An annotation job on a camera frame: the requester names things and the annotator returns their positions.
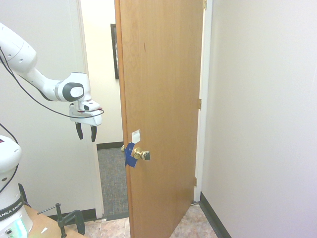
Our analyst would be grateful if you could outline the blue tape on door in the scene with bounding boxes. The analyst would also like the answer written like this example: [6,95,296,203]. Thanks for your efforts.
[123,142,140,168]

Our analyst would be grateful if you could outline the wooden door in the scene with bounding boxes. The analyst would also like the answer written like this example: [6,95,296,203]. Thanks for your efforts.
[114,0,205,238]

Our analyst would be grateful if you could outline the black framed picture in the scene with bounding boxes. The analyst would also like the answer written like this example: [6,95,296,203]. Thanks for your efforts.
[110,23,120,80]

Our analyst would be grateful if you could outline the black camera cable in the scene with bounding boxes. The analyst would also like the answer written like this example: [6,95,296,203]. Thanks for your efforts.
[0,46,105,119]

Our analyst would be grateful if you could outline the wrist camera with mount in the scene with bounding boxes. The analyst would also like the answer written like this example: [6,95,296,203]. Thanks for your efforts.
[78,100,103,115]

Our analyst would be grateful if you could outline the white door frame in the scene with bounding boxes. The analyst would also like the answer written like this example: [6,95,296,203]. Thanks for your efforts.
[76,0,213,220]

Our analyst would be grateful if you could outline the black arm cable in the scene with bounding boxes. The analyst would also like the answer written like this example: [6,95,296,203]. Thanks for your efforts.
[0,122,20,194]

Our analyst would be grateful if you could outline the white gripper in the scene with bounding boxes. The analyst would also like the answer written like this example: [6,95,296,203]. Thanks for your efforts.
[69,103,104,143]

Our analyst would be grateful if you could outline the black metal clamp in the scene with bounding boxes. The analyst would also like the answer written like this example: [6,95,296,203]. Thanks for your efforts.
[37,202,86,238]

